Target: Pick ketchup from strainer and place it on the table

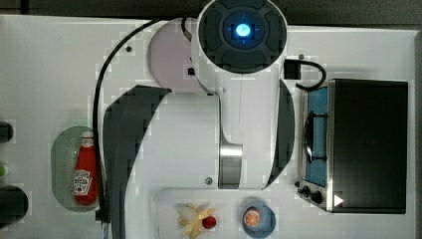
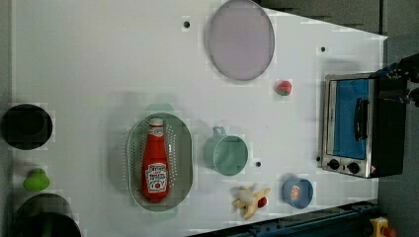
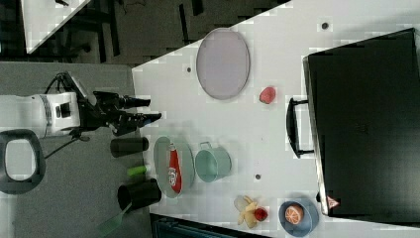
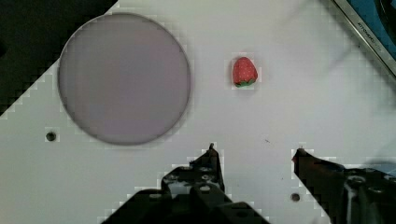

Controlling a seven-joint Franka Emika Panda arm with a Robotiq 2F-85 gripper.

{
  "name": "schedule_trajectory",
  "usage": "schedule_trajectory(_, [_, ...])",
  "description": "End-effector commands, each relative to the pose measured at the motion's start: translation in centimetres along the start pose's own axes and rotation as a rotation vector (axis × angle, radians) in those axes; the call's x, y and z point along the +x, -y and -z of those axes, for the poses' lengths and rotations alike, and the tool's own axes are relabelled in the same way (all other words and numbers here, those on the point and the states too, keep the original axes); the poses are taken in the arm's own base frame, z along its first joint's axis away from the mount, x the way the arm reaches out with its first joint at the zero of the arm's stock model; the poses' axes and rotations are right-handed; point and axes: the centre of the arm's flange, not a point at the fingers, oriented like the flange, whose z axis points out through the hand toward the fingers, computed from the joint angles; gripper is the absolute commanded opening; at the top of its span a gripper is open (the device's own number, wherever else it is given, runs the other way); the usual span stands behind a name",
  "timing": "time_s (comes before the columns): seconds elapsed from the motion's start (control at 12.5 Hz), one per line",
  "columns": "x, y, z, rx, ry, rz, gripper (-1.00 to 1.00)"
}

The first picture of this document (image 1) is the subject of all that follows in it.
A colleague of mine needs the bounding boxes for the red felt ketchup bottle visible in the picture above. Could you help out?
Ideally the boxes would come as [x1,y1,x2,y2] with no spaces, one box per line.
[73,130,98,205]

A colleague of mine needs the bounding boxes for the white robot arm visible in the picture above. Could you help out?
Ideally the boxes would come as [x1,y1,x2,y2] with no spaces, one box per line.
[102,0,295,239]

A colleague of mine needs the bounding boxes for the lilac round plate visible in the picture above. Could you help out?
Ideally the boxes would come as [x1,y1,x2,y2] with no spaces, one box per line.
[147,19,203,93]

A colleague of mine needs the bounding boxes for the peeled toy banana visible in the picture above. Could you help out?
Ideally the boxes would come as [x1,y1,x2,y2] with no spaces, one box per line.
[177,203,215,239]

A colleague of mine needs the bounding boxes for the small red toy fruit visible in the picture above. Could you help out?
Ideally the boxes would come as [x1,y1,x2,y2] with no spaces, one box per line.
[202,216,217,230]

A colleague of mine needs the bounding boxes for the orange slice toy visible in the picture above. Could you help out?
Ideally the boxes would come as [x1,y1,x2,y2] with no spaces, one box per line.
[243,207,261,228]

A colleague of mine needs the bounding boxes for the blue small bowl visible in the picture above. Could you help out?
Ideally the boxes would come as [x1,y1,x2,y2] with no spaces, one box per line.
[241,200,277,239]

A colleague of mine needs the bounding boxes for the black toaster oven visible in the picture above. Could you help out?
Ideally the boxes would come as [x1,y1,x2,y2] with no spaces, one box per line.
[296,79,408,214]

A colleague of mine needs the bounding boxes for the black cylinder upper left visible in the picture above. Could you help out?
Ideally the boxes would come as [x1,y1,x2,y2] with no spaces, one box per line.
[0,121,14,143]

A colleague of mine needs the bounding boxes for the black cylinder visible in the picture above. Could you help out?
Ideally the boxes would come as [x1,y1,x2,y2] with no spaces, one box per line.
[0,121,14,143]
[0,185,29,229]

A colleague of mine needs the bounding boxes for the black cylinder lower left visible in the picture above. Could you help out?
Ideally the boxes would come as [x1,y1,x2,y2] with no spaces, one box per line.
[0,185,29,229]

